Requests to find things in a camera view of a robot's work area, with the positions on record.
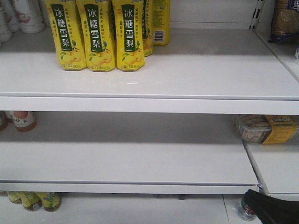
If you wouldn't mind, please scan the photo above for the clear cookie box yellow label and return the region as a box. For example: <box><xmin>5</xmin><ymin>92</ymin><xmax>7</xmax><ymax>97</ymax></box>
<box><xmin>232</xmin><ymin>114</ymin><xmax>299</xmax><ymax>144</ymax></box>

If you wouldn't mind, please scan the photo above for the clear water bottle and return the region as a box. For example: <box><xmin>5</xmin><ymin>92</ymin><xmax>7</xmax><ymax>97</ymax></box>
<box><xmin>237</xmin><ymin>198</ymin><xmax>257</xmax><ymax>221</ymax></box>

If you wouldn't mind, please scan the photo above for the yellow lemon tea bottle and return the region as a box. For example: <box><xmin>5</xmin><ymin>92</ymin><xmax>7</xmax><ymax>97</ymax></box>
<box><xmin>20</xmin><ymin>191</ymin><xmax>42</xmax><ymax>211</ymax></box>
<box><xmin>7</xmin><ymin>191</ymin><xmax>22</xmax><ymax>204</ymax></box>
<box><xmin>42</xmin><ymin>192</ymin><xmax>61</xmax><ymax>212</ymax></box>

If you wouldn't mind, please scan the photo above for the orange juice bottle front right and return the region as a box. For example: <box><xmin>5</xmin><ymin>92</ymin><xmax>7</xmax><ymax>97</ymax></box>
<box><xmin>4</xmin><ymin>111</ymin><xmax>37</xmax><ymax>133</ymax></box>

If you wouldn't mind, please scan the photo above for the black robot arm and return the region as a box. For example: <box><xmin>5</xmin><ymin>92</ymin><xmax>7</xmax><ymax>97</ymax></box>
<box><xmin>244</xmin><ymin>189</ymin><xmax>299</xmax><ymax>224</ymax></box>

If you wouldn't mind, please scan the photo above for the white peach drink bottle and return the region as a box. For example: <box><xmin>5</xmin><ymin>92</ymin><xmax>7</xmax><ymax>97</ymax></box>
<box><xmin>0</xmin><ymin>0</ymin><xmax>20</xmax><ymax>32</ymax></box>
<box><xmin>12</xmin><ymin>0</ymin><xmax>45</xmax><ymax>34</ymax></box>

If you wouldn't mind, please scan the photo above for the brown biscuit package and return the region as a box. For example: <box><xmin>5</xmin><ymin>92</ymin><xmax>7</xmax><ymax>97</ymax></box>
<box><xmin>270</xmin><ymin>0</ymin><xmax>299</xmax><ymax>43</ymax></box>

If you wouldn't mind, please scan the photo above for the yellow pear drink bottle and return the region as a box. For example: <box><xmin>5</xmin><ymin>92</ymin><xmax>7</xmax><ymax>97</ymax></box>
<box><xmin>112</xmin><ymin>0</ymin><xmax>145</xmax><ymax>71</ymax></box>
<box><xmin>44</xmin><ymin>0</ymin><xmax>86</xmax><ymax>71</ymax></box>
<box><xmin>76</xmin><ymin>0</ymin><xmax>116</xmax><ymax>72</ymax></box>

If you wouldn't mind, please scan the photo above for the white store shelving unit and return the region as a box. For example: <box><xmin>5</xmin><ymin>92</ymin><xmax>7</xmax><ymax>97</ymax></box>
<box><xmin>0</xmin><ymin>0</ymin><xmax>299</xmax><ymax>224</ymax></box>

